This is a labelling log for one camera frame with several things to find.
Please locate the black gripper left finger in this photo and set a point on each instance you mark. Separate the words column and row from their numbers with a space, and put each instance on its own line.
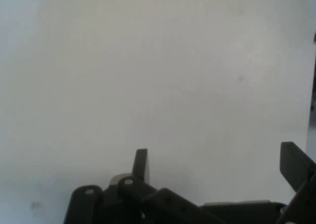
column 138, row 199

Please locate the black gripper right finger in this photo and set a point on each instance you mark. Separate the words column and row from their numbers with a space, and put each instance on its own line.
column 301, row 174

